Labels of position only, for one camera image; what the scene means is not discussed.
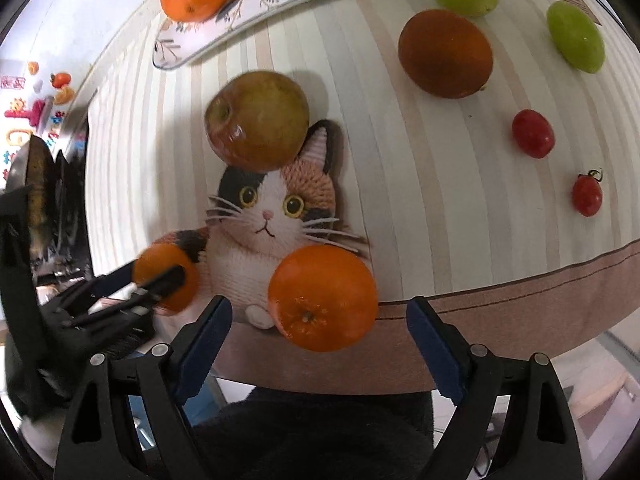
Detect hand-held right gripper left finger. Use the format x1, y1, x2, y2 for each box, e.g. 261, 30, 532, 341
54, 295, 233, 480

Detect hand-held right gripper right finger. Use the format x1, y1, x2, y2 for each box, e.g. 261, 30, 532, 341
406, 296, 586, 480

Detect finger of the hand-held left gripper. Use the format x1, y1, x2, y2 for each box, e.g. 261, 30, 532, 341
70, 292, 163, 328
92, 259, 187, 301

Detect small orange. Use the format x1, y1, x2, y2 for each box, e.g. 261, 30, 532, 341
132, 244, 200, 313

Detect large orange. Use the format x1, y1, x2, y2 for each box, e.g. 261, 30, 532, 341
267, 245, 379, 352

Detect green and red apple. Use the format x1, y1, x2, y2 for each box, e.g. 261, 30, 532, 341
204, 71, 311, 172

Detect red cherry tomato with stem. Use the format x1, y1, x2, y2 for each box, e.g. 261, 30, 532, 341
572, 169, 604, 218

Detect floral plate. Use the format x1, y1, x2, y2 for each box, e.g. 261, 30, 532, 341
151, 0, 386, 72

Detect dark reddish orange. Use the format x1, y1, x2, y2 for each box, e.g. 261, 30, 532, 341
398, 9, 495, 100

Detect striped cat-print tablecloth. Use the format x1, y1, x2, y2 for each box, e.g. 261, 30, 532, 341
85, 0, 640, 396

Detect colourful fridge magnets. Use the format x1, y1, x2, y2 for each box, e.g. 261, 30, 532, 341
0, 57, 91, 171

